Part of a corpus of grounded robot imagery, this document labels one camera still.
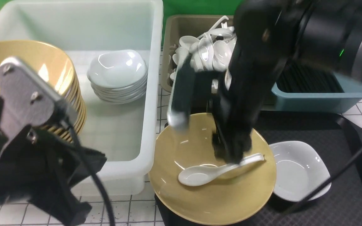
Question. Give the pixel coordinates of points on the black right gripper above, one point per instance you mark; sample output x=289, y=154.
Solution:
x=265, y=42

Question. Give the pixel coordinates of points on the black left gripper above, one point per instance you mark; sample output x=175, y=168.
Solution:
x=40, y=168

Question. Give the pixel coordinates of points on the white soup spoon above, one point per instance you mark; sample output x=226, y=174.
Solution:
x=201, y=175

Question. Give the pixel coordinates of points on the yellow noodle bowl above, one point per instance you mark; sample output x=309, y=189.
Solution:
x=231, y=198

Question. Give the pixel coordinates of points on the small white sauce dish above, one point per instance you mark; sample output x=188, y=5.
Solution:
x=299, y=170

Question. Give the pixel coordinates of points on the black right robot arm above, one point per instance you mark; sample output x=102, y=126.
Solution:
x=325, y=34

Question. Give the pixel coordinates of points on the top stacked yellow bowl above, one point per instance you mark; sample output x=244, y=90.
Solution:
x=52, y=64

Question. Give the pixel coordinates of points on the pile of white spoons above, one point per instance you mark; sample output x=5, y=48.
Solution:
x=209, y=55

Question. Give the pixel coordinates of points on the stack of yellow bowls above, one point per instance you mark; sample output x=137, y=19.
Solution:
x=74, y=95

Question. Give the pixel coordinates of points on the stack of white dishes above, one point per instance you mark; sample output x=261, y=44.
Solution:
x=121, y=95

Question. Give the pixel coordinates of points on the olive green spoon tray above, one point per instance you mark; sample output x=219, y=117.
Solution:
x=187, y=31

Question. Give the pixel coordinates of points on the bundle of black chopsticks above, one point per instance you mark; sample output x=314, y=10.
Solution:
x=299, y=78

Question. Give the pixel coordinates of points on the top stacked white dish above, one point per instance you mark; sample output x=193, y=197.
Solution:
x=117, y=69

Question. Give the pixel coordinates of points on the large white plastic bin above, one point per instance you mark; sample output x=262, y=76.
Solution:
x=125, y=133

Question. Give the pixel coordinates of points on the blue chopstick tray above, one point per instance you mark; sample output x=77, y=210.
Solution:
x=320, y=102

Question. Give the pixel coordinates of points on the black serving tray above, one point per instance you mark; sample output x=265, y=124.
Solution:
x=335, y=139

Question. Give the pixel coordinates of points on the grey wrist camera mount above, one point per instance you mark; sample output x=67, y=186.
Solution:
x=29, y=100

